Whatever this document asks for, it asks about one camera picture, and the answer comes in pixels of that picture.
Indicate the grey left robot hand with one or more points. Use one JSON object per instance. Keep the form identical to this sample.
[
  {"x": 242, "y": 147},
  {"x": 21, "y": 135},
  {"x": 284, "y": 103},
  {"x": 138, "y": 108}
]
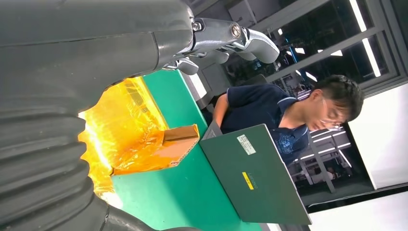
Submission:
[{"x": 79, "y": 47}]

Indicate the yellow plastic sheet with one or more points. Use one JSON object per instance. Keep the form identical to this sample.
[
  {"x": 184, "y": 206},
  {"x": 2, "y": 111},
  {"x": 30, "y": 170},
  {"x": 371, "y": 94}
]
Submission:
[{"x": 121, "y": 121}]

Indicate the brown cardboard piece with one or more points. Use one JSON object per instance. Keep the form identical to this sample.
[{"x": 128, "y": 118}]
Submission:
[{"x": 181, "y": 146}]

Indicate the person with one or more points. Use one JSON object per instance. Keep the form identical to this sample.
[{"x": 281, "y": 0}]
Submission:
[{"x": 255, "y": 105}]

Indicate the dark green laptop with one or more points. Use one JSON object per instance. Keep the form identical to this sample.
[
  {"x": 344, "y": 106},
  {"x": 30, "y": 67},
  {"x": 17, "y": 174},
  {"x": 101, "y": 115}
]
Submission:
[{"x": 255, "y": 178}]

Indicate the dark metal window frame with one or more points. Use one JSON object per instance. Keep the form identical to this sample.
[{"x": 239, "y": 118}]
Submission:
[{"x": 325, "y": 53}]

